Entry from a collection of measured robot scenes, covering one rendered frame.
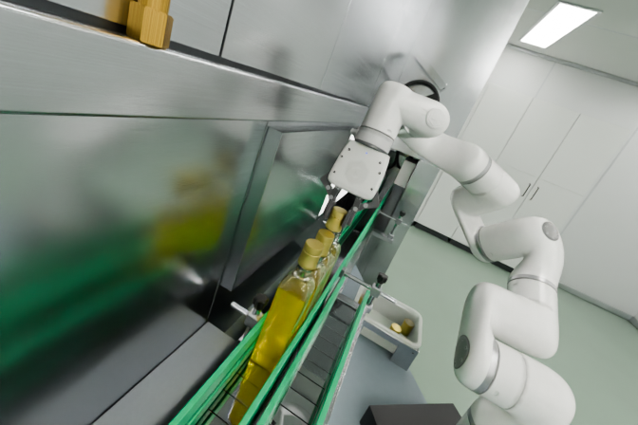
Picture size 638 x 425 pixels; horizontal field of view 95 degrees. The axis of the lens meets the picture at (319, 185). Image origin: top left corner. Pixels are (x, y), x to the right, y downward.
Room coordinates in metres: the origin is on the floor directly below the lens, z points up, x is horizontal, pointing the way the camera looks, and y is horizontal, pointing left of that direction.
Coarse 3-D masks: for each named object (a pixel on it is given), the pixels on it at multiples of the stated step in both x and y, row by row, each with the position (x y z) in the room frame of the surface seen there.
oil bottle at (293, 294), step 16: (288, 288) 0.43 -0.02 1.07; (304, 288) 0.43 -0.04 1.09; (272, 304) 0.43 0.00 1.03; (288, 304) 0.43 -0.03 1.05; (304, 304) 0.43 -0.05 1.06; (272, 320) 0.43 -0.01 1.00; (288, 320) 0.42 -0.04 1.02; (272, 336) 0.43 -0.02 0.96; (288, 336) 0.42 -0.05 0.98; (256, 352) 0.43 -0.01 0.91; (272, 352) 0.42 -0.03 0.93; (272, 368) 0.42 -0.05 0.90
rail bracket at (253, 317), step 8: (256, 296) 0.46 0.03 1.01; (264, 296) 0.46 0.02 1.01; (232, 304) 0.47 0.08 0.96; (256, 304) 0.44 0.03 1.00; (264, 304) 0.45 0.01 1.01; (240, 312) 0.46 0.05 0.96; (248, 312) 0.46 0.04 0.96; (256, 312) 0.45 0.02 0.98; (248, 320) 0.45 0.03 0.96; (256, 320) 0.44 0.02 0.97; (248, 328) 0.45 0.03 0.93
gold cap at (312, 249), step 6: (306, 240) 0.46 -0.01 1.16; (312, 240) 0.46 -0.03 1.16; (306, 246) 0.44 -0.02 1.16; (312, 246) 0.44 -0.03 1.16; (318, 246) 0.45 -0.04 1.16; (306, 252) 0.44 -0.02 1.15; (312, 252) 0.44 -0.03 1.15; (318, 252) 0.44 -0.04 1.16; (300, 258) 0.45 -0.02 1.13; (306, 258) 0.44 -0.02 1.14; (312, 258) 0.44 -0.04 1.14; (318, 258) 0.45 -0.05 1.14; (300, 264) 0.44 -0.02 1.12; (306, 264) 0.44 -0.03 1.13; (312, 264) 0.44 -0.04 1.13
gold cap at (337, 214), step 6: (336, 210) 0.56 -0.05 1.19; (342, 210) 0.57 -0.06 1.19; (330, 216) 0.56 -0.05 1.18; (336, 216) 0.55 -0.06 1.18; (342, 216) 0.55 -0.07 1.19; (330, 222) 0.55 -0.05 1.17; (336, 222) 0.55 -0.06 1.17; (342, 222) 0.56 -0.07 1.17; (330, 228) 0.55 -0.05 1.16; (336, 228) 0.55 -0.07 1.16
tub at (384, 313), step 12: (360, 288) 0.86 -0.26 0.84; (384, 300) 0.87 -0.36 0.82; (372, 312) 0.86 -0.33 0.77; (384, 312) 0.87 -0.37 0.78; (396, 312) 0.86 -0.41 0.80; (408, 312) 0.85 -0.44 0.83; (384, 324) 0.82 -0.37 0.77; (420, 324) 0.79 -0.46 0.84; (396, 336) 0.70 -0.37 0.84; (408, 336) 0.80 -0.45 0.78; (420, 336) 0.74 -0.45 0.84
